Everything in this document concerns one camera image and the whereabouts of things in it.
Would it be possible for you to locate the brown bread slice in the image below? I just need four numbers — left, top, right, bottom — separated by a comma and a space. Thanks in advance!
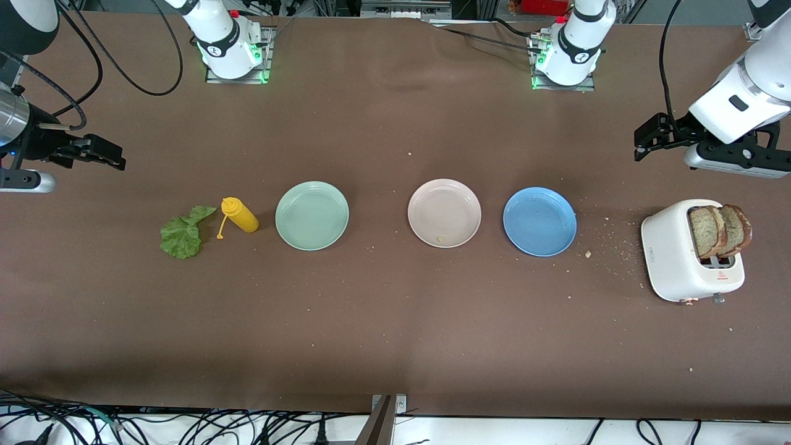
688, 206, 728, 259
717, 204, 753, 258

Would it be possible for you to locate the green lettuce leaf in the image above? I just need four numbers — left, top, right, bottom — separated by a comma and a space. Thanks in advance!
159, 205, 218, 260

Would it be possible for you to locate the yellow mustard squeeze bottle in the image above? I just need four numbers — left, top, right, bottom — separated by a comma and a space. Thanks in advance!
216, 197, 260, 240

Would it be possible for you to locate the blue plate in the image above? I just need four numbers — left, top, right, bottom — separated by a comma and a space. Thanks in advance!
502, 187, 578, 257

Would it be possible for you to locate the light green plate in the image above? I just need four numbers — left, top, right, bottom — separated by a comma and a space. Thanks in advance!
275, 180, 350, 252

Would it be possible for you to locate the beige plate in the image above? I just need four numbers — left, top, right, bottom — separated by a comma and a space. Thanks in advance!
407, 179, 483, 249

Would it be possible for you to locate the white toaster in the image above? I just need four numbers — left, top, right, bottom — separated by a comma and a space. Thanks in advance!
641, 198, 746, 305

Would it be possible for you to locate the red background object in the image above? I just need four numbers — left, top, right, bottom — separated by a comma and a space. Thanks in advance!
518, 0, 572, 17

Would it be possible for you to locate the dark grey metal beam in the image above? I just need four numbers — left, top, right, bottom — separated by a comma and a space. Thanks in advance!
353, 396, 396, 445

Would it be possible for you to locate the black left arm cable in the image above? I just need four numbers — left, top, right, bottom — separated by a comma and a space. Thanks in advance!
658, 0, 690, 134

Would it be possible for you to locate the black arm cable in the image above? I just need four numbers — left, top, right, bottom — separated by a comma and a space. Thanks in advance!
658, 0, 690, 134
0, 0, 184, 132

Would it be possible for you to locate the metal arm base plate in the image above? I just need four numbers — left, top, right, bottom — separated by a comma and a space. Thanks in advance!
205, 25, 273, 85
530, 34, 597, 92

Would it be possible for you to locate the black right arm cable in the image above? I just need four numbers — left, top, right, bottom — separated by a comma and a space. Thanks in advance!
0, 0, 184, 132

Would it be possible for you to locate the black base cable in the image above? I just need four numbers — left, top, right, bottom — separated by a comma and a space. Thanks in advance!
426, 17, 548, 55

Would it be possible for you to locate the grey metal background frame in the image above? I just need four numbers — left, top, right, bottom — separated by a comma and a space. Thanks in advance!
360, 0, 453, 20

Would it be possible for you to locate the silver metal bracket plate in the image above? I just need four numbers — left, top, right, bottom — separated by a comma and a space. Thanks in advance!
372, 394, 408, 416

